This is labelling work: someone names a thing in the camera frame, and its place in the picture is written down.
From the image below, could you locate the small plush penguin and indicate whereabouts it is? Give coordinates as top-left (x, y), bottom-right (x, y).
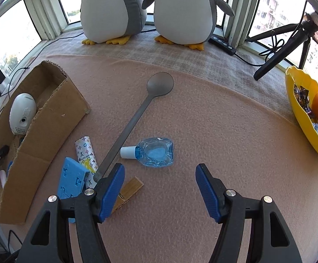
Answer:
top-left (142, 0), bottom-right (234, 51)

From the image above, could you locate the clear blue small bottle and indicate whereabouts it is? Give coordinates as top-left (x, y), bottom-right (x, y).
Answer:
top-left (120, 137), bottom-right (174, 168)

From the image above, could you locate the wooden clothespin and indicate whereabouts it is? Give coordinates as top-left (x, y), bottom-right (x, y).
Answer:
top-left (111, 177), bottom-right (144, 213)

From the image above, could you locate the pink tube grey cap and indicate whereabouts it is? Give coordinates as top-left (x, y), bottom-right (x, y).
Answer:
top-left (0, 170), bottom-right (7, 188)

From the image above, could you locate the white round plug device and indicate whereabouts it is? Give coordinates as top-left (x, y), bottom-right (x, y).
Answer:
top-left (9, 93), bottom-right (37, 135)

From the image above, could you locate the black cable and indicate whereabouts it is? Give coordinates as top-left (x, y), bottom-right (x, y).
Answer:
top-left (0, 31), bottom-right (84, 131)

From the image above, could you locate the black inline remote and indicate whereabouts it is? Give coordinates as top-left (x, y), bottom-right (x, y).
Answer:
top-left (208, 34), bottom-right (236, 56)

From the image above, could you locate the black tripod stand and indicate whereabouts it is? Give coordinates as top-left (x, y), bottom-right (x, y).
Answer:
top-left (246, 12), bottom-right (318, 81)

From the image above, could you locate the wrapped candies pile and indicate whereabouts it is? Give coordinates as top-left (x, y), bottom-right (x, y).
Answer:
top-left (294, 85), bottom-right (318, 134)

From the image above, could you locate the brown cardboard box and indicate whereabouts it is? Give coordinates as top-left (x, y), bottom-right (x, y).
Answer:
top-left (0, 61), bottom-right (90, 224)

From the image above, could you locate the grey long spoon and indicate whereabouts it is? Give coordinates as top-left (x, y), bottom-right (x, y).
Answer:
top-left (93, 72), bottom-right (174, 182)

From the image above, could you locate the yellow fruit bowl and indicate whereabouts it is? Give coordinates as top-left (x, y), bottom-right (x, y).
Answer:
top-left (285, 66), bottom-right (318, 153)

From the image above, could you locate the large plush penguin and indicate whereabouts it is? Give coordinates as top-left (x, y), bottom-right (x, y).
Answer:
top-left (81, 0), bottom-right (147, 45)

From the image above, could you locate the patterned silver lighter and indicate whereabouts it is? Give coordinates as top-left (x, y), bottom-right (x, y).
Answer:
top-left (75, 135), bottom-right (98, 189)

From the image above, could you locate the checkered cloth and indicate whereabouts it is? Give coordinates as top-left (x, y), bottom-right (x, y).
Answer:
top-left (37, 30), bottom-right (296, 122)

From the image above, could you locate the blue plastic card piece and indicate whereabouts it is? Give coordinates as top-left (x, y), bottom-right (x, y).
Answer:
top-left (56, 157), bottom-right (91, 224)

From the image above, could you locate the pink felt mat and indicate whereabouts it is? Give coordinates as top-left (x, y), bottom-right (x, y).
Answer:
top-left (0, 53), bottom-right (318, 263)

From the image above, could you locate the blue round lid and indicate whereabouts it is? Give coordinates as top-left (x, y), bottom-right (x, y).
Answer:
top-left (7, 161), bottom-right (13, 176)

